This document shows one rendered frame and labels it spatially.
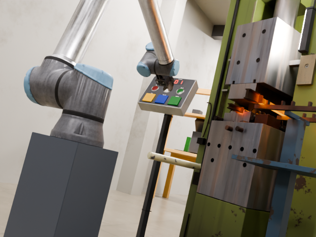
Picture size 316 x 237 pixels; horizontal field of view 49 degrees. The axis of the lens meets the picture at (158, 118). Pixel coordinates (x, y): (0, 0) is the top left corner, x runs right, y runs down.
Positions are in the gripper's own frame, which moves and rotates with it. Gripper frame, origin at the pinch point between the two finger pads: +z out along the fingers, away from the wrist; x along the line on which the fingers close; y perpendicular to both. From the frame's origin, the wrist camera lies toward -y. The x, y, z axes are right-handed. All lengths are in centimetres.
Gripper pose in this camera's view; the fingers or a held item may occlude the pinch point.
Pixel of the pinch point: (170, 88)
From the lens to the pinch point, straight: 225.9
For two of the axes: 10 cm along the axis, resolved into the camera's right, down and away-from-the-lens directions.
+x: 8.6, 1.4, -4.9
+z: 2.8, 6.7, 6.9
